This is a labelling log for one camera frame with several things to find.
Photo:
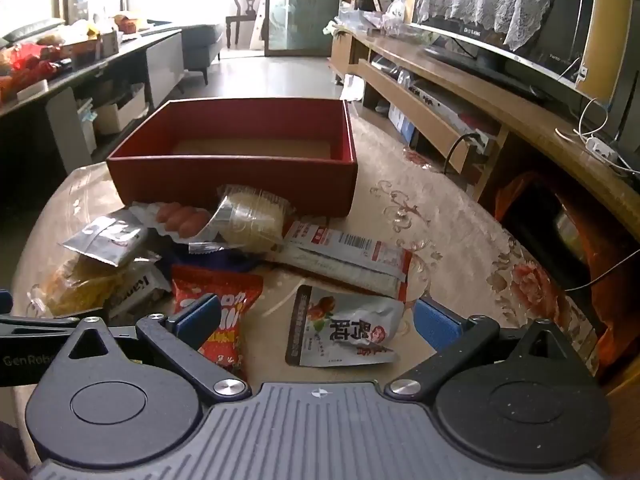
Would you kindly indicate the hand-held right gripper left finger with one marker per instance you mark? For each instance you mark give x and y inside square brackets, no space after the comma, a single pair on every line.
[197,317]

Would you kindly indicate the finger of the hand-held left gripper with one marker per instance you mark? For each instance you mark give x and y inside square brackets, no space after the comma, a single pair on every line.
[5,302]
[35,325]

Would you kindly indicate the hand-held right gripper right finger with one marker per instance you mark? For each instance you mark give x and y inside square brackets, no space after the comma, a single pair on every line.
[437,322]

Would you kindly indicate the red snack packet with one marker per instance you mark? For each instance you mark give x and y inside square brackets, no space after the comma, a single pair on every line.
[242,300]

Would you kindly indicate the yellow crispy noodle packet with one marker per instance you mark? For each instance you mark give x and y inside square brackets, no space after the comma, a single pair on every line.
[75,285]

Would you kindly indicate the dark blue packet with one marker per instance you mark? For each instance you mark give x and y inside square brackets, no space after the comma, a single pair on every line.
[235,260]

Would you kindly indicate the white pouch red print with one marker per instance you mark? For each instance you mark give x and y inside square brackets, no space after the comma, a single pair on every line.
[340,330]

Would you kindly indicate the sausage packet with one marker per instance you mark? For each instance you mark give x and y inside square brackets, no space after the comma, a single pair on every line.
[182,220]

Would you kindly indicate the clear packet round pale cake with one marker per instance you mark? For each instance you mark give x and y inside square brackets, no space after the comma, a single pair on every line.
[250,225]

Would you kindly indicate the silver foil packet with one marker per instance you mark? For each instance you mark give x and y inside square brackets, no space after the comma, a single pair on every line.
[107,242]

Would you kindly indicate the long white red packet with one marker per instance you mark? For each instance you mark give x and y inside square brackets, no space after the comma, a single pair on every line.
[345,255]

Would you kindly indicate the red cardboard box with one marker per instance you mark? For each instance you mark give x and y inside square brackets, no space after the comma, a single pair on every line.
[225,180]

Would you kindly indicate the beige floral tablecloth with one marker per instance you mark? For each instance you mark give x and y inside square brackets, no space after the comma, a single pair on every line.
[450,260]

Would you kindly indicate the orange plastic bag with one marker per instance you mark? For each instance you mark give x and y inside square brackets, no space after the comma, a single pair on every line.
[620,320]

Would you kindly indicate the blue white box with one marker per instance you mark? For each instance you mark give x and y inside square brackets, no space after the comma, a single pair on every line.
[400,122]

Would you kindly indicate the long white black box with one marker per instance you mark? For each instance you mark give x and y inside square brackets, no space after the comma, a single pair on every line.
[445,107]

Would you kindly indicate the white storage box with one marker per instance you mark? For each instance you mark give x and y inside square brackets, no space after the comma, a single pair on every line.
[122,110]

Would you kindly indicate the wooden television stand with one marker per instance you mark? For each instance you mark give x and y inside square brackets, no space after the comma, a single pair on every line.
[525,110]

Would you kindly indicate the white power strip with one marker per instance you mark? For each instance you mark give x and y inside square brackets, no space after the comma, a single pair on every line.
[600,147]

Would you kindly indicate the white plastic bag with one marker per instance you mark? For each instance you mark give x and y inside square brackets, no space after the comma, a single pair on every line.
[352,87]

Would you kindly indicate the grey sideboard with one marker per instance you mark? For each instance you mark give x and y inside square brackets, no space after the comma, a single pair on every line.
[160,60]

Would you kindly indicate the grey sofa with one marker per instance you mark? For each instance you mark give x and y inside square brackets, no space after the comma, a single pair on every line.
[200,45]

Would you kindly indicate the black curved television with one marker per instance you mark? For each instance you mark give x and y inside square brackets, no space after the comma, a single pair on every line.
[545,25]

